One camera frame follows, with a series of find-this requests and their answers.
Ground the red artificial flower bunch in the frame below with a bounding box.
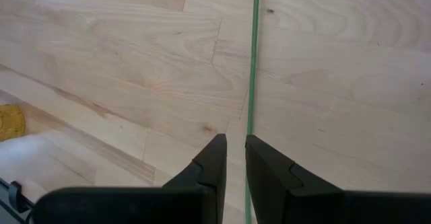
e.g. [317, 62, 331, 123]
[244, 0, 262, 224]

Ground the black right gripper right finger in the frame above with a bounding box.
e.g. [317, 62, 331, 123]
[244, 134, 431, 224]

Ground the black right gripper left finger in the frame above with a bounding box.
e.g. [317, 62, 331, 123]
[31, 133, 228, 224]

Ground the gold embossed vase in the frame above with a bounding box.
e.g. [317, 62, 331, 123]
[0, 104, 27, 142]

